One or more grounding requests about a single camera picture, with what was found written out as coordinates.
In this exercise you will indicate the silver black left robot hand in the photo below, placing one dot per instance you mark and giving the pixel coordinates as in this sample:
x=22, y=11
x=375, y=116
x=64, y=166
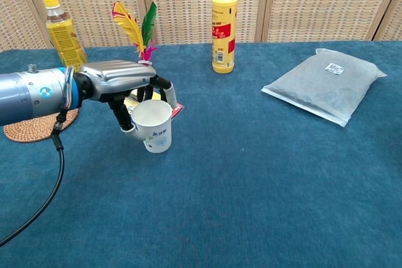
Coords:
x=116, y=76

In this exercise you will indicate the small white paper cup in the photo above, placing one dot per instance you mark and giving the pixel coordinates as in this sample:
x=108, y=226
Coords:
x=157, y=142

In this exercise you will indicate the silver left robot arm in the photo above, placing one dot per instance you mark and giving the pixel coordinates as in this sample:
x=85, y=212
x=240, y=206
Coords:
x=28, y=95

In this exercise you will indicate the round woven rattan coaster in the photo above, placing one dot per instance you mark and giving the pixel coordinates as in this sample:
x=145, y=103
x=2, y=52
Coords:
x=28, y=131

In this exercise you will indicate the colourful feather shuttlecock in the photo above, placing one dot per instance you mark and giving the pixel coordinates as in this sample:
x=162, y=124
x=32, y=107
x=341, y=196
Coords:
x=130, y=26

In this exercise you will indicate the tea bottle with yellow label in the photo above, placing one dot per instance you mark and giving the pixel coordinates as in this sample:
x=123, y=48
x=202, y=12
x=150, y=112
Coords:
x=63, y=35

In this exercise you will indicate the yellow bottle with green cap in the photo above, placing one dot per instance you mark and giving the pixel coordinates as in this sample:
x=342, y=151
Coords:
x=223, y=26

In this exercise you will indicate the blue tablecloth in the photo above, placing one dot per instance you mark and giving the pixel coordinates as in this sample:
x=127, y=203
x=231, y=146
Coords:
x=220, y=192

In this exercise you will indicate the woven wooden folding screen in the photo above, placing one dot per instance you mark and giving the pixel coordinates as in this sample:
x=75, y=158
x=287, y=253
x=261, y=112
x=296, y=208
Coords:
x=301, y=4

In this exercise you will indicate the grey plastic-wrapped package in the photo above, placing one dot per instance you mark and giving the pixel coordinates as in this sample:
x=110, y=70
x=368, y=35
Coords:
x=326, y=87

